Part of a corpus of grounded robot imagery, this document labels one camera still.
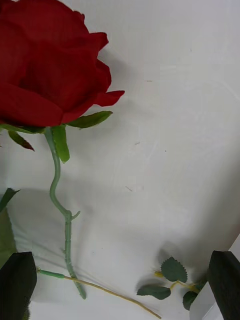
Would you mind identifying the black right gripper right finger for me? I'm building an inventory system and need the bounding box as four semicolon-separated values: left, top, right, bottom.
207;250;240;320

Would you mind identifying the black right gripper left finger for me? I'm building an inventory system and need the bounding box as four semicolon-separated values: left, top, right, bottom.
0;251;38;320

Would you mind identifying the pale blue flower with stem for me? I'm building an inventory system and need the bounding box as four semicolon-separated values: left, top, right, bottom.
0;187;162;320

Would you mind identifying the red rose with green stem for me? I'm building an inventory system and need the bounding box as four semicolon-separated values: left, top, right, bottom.
0;0;125;300

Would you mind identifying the shallow white box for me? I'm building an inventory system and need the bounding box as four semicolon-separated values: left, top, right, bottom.
189;232;240;320

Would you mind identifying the green leaf twig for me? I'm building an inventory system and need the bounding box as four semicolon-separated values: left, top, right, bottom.
136;256;208;311

